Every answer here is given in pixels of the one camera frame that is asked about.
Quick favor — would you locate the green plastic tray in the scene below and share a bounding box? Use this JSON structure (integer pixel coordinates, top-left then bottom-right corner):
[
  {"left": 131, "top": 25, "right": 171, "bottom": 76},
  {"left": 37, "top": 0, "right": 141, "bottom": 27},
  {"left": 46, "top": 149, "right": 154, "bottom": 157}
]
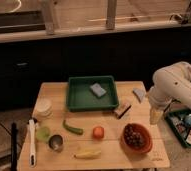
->
[{"left": 66, "top": 76, "right": 119, "bottom": 112}]

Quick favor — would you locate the blue sponge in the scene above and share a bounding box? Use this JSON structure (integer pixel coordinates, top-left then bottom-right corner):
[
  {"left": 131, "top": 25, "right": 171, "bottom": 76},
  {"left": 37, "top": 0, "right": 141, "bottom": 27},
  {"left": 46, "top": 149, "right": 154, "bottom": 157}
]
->
[{"left": 90, "top": 83, "right": 106, "bottom": 98}]

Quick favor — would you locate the white handled brush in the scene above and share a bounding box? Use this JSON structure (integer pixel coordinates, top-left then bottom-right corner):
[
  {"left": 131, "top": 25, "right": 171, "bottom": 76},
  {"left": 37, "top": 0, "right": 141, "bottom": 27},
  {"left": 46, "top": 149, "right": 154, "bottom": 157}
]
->
[{"left": 29, "top": 119, "right": 36, "bottom": 167}]

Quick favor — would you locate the wooden block eraser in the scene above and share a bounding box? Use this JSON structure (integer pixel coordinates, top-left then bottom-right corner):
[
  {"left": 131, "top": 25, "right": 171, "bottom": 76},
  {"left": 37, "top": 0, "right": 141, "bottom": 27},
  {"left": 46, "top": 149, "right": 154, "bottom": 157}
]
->
[{"left": 114, "top": 102, "right": 131, "bottom": 119}]

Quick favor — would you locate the green bin of items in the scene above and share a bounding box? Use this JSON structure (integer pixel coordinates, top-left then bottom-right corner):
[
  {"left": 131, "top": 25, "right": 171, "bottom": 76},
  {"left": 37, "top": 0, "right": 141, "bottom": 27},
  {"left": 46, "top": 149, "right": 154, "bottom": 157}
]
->
[{"left": 165, "top": 109, "right": 191, "bottom": 148}]

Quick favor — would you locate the red apple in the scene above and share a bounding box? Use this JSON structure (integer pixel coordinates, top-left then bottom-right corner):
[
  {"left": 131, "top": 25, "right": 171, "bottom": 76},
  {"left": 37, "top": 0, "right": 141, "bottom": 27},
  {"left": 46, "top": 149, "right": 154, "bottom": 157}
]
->
[{"left": 92, "top": 126, "right": 104, "bottom": 139}]

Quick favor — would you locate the small metal cup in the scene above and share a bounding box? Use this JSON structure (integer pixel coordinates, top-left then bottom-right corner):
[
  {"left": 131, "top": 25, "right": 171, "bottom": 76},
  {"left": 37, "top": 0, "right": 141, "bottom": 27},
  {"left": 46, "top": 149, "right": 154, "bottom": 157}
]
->
[{"left": 48, "top": 135, "right": 63, "bottom": 152}]

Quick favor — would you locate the orange bowl of grapes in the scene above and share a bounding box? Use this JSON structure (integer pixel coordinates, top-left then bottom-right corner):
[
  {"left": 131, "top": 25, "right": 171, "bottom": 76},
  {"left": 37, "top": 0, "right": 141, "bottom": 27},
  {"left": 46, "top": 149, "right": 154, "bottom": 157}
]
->
[{"left": 121, "top": 123, "right": 153, "bottom": 154}]

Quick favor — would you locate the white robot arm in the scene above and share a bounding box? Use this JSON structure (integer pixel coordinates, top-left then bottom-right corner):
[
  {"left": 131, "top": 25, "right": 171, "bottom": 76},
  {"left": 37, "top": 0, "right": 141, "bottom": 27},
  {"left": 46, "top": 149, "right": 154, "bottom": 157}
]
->
[{"left": 147, "top": 62, "right": 191, "bottom": 125}]

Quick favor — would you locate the black pole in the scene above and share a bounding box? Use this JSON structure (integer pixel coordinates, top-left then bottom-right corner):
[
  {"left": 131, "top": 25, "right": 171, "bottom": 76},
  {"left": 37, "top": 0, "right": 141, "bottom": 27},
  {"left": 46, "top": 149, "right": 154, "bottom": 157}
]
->
[{"left": 11, "top": 123, "right": 17, "bottom": 171}]

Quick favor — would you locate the yellow banana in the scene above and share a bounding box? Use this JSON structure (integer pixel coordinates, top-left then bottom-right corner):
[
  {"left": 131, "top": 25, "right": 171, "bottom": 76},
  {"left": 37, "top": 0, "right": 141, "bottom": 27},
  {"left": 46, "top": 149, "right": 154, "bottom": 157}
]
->
[{"left": 74, "top": 149, "right": 101, "bottom": 159}]

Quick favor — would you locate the grey wedge block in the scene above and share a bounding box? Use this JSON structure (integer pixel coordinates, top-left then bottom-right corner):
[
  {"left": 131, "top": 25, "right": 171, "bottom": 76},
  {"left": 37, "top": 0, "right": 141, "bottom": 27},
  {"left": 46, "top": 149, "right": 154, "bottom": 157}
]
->
[{"left": 133, "top": 88, "right": 146, "bottom": 103}]

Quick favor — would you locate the light green cup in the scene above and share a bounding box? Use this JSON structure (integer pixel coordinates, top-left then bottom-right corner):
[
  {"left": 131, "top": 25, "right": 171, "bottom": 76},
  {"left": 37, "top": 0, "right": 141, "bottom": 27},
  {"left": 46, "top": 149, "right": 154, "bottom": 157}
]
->
[{"left": 36, "top": 127, "right": 50, "bottom": 143}]

